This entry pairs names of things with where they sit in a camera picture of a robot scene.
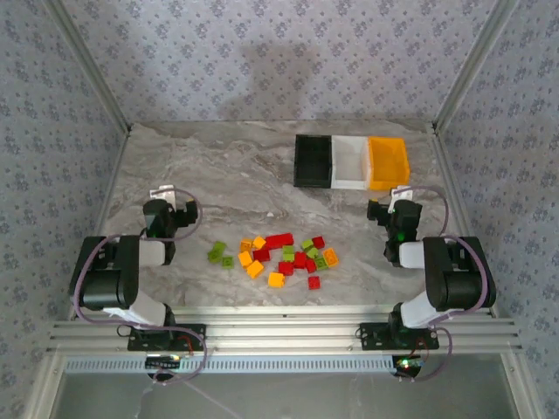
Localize yellow plastic bin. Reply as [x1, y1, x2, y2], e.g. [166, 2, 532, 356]
[361, 136, 411, 192]

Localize white plastic bin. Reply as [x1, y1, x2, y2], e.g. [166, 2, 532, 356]
[330, 135, 371, 191]

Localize black plastic bin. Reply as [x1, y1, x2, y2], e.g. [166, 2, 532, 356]
[293, 134, 333, 189]

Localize left controller circuit board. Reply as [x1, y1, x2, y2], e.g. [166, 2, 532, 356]
[146, 354, 183, 370]

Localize controller circuit board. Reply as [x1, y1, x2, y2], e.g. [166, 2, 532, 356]
[391, 355, 424, 377]
[146, 354, 183, 370]

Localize right controller circuit board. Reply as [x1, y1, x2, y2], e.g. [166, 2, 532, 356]
[391, 355, 424, 377]

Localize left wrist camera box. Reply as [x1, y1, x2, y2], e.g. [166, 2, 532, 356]
[148, 184, 176, 211]

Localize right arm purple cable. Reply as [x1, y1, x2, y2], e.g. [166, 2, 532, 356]
[395, 185, 489, 384]

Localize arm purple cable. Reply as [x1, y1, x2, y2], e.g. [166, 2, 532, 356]
[72, 188, 209, 388]
[395, 185, 489, 384]

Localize aluminium table side rail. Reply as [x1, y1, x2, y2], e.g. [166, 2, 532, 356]
[67, 126, 135, 322]
[431, 124, 501, 318]

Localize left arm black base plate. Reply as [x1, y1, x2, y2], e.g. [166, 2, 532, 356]
[126, 323, 207, 353]

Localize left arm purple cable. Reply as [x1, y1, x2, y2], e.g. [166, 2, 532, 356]
[72, 188, 209, 388]

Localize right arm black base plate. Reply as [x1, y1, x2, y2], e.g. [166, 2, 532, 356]
[358, 321, 440, 353]

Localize red wire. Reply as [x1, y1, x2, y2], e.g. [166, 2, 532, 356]
[412, 338, 431, 363]
[178, 327, 205, 355]

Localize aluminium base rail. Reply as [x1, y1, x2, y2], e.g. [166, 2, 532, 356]
[46, 304, 524, 355]

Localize aluminium frame post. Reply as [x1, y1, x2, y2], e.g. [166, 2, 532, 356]
[434, 0, 521, 131]
[43, 0, 133, 132]

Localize slotted grey cable duct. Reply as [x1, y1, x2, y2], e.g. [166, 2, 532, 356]
[64, 354, 438, 374]

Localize thin white wire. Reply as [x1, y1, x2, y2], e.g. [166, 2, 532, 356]
[139, 382, 239, 419]

